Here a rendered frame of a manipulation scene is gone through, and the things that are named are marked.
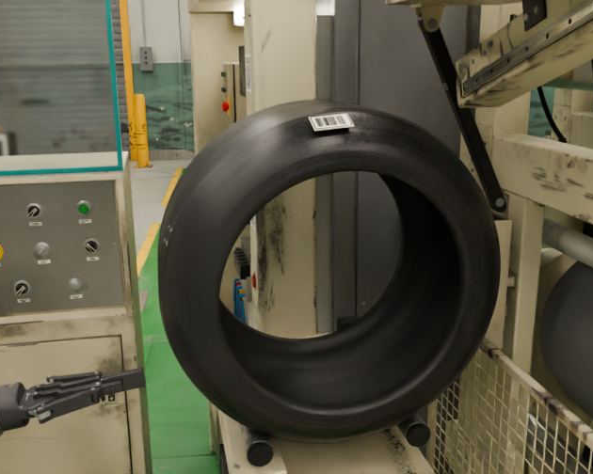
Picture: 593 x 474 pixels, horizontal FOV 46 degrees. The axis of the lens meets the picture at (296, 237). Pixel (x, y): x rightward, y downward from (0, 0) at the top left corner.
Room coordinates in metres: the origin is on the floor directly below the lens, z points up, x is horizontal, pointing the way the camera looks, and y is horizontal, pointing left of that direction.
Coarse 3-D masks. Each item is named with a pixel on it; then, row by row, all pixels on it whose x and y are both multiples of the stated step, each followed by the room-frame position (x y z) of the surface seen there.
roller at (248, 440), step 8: (240, 424) 1.11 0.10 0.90; (248, 432) 1.06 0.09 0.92; (256, 432) 1.06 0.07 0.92; (248, 440) 1.04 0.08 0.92; (256, 440) 1.03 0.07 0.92; (264, 440) 1.03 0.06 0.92; (248, 448) 1.02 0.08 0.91; (256, 448) 1.02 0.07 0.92; (264, 448) 1.02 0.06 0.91; (248, 456) 1.02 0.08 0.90; (256, 456) 1.02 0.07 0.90; (264, 456) 1.02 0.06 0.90; (272, 456) 1.02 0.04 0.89; (256, 464) 1.02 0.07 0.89; (264, 464) 1.02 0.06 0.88
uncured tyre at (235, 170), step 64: (256, 128) 1.06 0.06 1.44; (384, 128) 1.06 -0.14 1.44; (192, 192) 1.03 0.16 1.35; (256, 192) 1.00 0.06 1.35; (448, 192) 1.06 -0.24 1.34; (192, 256) 0.98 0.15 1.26; (448, 256) 1.30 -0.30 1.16; (192, 320) 0.98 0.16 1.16; (384, 320) 1.32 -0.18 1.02; (448, 320) 1.22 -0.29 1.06; (256, 384) 1.00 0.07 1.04; (320, 384) 1.25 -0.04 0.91; (384, 384) 1.20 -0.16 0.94; (448, 384) 1.07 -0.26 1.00
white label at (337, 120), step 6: (336, 114) 1.06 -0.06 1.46; (342, 114) 1.06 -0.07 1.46; (312, 120) 1.04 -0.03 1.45; (318, 120) 1.04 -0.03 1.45; (324, 120) 1.04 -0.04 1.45; (330, 120) 1.04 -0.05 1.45; (336, 120) 1.04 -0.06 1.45; (342, 120) 1.04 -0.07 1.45; (348, 120) 1.04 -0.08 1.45; (318, 126) 1.02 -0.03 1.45; (324, 126) 1.02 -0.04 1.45; (330, 126) 1.02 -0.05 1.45; (336, 126) 1.02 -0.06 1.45; (342, 126) 1.02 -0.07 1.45; (348, 126) 1.02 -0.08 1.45
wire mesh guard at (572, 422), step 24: (504, 360) 1.16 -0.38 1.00; (456, 384) 1.37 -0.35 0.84; (480, 384) 1.26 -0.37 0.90; (504, 384) 1.17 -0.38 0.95; (528, 384) 1.08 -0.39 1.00; (432, 408) 1.48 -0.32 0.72; (456, 408) 1.37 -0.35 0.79; (528, 408) 1.08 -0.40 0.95; (552, 408) 1.00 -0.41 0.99; (432, 432) 1.48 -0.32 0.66; (576, 432) 0.93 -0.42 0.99; (432, 456) 1.48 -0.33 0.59; (456, 456) 1.35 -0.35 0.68
